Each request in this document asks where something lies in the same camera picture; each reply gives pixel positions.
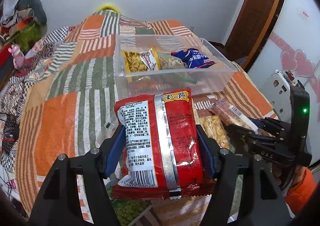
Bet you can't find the clear caramel puffed-rice pack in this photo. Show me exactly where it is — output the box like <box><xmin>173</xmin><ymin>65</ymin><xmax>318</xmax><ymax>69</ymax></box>
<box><xmin>199</xmin><ymin>115</ymin><xmax>230</xmax><ymax>150</ymax></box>

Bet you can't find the red noodle snack bag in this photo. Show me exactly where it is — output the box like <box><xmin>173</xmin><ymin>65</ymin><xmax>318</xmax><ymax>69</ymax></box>
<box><xmin>111</xmin><ymin>88</ymin><xmax>215</xmax><ymax>199</ymax></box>

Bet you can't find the clear green-edged pastry bag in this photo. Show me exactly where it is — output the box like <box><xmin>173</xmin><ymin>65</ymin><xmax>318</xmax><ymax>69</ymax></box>
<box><xmin>158</xmin><ymin>52</ymin><xmax>197</xmax><ymax>84</ymax></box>

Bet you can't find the yellow white snack stick bag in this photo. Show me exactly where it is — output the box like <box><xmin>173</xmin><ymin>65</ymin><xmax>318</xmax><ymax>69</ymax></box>
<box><xmin>121</xmin><ymin>47</ymin><xmax>161</xmax><ymax>73</ymax></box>

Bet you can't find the hand in orange sleeve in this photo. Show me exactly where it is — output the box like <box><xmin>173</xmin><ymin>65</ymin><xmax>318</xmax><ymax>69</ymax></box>
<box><xmin>271</xmin><ymin>164</ymin><xmax>302</xmax><ymax>192</ymax></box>

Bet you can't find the beige wafer biscuit pack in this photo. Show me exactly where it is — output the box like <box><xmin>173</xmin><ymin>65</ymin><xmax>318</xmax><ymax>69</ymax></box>
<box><xmin>207</xmin><ymin>98</ymin><xmax>258</xmax><ymax>132</ymax></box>

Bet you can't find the white fridge with stickers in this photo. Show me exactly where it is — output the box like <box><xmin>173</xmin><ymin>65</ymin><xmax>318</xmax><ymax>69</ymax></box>
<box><xmin>261</xmin><ymin>69</ymin><xmax>304</xmax><ymax>122</ymax></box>

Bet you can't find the green pea snack bag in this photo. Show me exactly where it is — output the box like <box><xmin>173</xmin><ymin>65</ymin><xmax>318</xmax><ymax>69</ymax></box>
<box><xmin>106</xmin><ymin>187</ymin><xmax>151</xmax><ymax>225</ymax></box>

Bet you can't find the blue biscuit bag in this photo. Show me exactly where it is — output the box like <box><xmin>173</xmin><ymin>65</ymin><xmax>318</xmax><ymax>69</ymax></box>
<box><xmin>171</xmin><ymin>48</ymin><xmax>215</xmax><ymax>69</ymax></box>

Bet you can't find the patchwork striped bedspread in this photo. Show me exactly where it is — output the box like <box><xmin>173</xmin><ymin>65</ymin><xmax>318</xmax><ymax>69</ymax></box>
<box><xmin>0</xmin><ymin>10</ymin><xmax>279</xmax><ymax>226</ymax></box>

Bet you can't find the brown wooden door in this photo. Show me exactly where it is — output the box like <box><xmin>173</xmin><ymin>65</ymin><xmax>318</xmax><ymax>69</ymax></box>
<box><xmin>225</xmin><ymin>0</ymin><xmax>284</xmax><ymax>71</ymax></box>

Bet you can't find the clear plastic storage bin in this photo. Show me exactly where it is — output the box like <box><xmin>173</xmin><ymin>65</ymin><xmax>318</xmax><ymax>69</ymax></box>
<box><xmin>114</xmin><ymin>35</ymin><xmax>236</xmax><ymax>99</ymax></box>

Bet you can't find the pink plush toy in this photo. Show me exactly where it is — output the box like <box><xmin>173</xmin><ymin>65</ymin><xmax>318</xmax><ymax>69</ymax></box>
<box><xmin>8</xmin><ymin>44</ymin><xmax>25</xmax><ymax>69</ymax></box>

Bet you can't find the pile of clothes and boxes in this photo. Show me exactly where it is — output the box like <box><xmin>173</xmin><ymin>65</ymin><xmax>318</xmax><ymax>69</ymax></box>
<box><xmin>1</xmin><ymin>0</ymin><xmax>47</xmax><ymax>53</ymax></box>

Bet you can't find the yellow headboard hoop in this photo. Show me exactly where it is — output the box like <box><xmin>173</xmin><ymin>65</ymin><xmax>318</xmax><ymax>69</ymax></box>
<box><xmin>96</xmin><ymin>3</ymin><xmax>121</xmax><ymax>14</ymax></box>

